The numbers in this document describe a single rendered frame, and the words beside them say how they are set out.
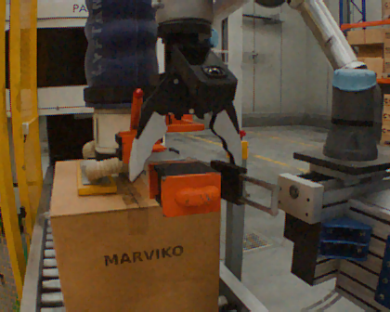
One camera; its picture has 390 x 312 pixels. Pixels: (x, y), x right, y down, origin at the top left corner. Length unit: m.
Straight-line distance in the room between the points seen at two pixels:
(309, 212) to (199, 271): 0.31
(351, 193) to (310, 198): 0.14
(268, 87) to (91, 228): 11.13
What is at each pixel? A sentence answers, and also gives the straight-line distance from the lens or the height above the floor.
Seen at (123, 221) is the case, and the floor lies 0.92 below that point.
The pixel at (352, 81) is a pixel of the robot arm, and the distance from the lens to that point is 0.92.
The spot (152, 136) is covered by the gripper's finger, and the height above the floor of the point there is 1.15.
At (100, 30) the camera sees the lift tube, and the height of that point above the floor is 1.36.
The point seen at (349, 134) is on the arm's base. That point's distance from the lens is 0.92.
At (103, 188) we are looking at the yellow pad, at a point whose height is 0.96.
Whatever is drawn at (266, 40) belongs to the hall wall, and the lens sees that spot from 11.79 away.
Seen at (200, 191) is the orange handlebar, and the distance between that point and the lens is 0.41.
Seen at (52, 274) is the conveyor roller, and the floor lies 0.54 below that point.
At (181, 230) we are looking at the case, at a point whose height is 0.88.
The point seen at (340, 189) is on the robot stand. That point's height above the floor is 0.97.
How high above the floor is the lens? 1.21
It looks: 12 degrees down
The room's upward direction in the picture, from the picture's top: straight up
